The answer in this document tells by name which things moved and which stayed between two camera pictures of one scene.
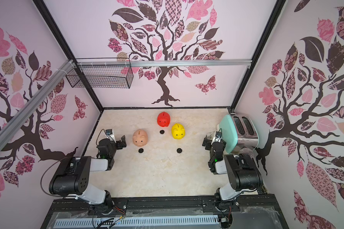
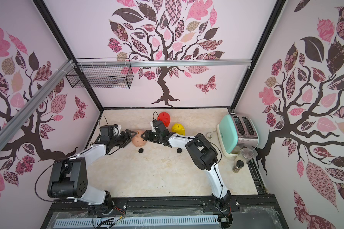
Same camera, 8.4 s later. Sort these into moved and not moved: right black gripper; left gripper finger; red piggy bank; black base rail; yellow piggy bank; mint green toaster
Moved: right black gripper; left gripper finger
Not moved: yellow piggy bank; red piggy bank; mint green toaster; black base rail
